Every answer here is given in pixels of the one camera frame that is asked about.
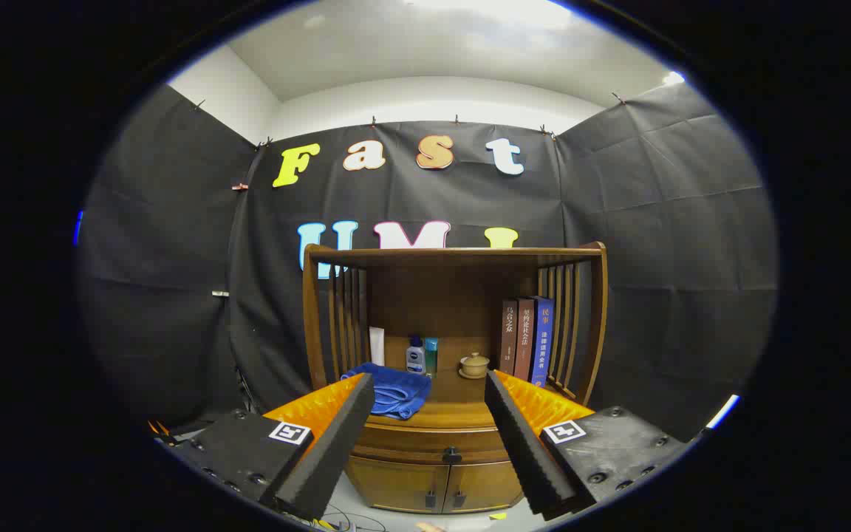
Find blue towel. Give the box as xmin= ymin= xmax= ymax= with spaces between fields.
xmin=341 ymin=362 xmax=432 ymax=420

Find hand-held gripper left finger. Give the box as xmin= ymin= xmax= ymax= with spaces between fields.
xmin=167 ymin=373 xmax=376 ymax=522

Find blue book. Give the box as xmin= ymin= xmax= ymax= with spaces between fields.
xmin=530 ymin=296 xmax=555 ymax=388

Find reddish brown book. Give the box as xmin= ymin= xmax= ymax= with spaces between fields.
xmin=514 ymin=297 xmax=537 ymax=381

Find wooden countertop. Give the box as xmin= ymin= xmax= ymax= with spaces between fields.
xmin=355 ymin=336 xmax=544 ymax=431

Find dark brown book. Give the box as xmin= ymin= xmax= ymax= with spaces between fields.
xmin=500 ymin=299 xmax=519 ymax=375

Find wooden cabinet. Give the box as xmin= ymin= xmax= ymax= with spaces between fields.
xmin=301 ymin=242 xmax=609 ymax=514

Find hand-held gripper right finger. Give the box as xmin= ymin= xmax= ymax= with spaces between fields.
xmin=485 ymin=369 xmax=692 ymax=522

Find floor cables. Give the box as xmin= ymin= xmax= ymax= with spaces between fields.
xmin=315 ymin=510 xmax=389 ymax=532

